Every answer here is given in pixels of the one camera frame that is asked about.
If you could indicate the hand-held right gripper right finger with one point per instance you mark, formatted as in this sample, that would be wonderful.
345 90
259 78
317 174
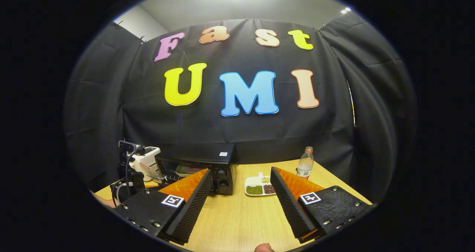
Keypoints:
289 207

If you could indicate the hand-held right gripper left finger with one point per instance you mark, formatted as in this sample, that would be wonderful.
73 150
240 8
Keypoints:
193 209

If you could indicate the black electric oven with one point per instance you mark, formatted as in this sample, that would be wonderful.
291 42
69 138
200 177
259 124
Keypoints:
200 153

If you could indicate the white toaster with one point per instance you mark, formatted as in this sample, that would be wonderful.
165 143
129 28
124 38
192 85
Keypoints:
150 157

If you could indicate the red white striped straw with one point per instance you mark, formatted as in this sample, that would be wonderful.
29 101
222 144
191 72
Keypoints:
150 167

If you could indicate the white divided bean dish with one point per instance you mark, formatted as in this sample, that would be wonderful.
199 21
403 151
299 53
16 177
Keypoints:
256 188

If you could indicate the clear plastic water bottle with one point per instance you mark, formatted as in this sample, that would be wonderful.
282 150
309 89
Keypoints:
305 164

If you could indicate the black backdrop cloth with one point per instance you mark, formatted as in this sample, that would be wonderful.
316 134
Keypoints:
241 133

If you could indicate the small ceiling spotlight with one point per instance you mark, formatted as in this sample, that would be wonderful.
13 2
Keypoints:
346 10

